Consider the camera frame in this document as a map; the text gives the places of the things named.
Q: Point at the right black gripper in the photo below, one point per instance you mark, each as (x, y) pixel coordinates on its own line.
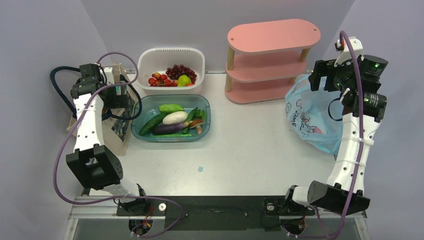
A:
(326, 68)

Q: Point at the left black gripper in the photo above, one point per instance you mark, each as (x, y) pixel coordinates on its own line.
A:
(118, 101)

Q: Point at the blue plastic grocery bag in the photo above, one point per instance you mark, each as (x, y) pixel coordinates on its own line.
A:
(315, 115)

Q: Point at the beige canvas tote bag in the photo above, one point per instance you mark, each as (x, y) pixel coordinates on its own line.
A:
(115, 122)

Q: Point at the dark green cucumber from bag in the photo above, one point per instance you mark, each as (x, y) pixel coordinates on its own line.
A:
(153, 122)

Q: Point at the purple eggplant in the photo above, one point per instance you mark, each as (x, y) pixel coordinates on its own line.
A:
(166, 129)

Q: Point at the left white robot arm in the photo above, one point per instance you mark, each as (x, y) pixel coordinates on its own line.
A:
(92, 162)

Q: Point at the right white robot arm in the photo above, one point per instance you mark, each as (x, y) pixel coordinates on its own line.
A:
(358, 82)

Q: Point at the red cherries pile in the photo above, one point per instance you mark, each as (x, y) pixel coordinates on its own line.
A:
(162, 80)

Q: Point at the green bumpy cucumber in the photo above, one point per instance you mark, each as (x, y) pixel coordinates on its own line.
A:
(170, 108)

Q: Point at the white plastic basket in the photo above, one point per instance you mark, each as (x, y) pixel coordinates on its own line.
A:
(159, 59)

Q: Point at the pink three-tier shelf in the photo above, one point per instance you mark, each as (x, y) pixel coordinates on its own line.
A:
(265, 58)

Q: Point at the red grape bunch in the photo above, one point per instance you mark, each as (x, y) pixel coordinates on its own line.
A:
(179, 70)

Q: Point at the blue transparent tray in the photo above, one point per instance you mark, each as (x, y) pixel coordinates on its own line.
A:
(149, 108)

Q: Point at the long green okra pod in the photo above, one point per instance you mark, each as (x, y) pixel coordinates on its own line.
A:
(173, 135)

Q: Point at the brown mushroom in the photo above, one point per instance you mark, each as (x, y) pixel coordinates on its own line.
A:
(197, 124)

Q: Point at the green leafy vegetable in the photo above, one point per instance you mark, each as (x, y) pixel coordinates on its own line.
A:
(200, 114)

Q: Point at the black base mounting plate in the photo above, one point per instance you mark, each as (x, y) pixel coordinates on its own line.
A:
(212, 213)

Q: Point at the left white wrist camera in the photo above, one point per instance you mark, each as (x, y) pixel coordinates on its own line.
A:
(107, 74)

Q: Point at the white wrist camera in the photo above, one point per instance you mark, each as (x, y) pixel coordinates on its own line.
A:
(107, 74)
(345, 55)

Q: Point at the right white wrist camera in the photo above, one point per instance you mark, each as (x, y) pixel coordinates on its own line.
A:
(345, 55)

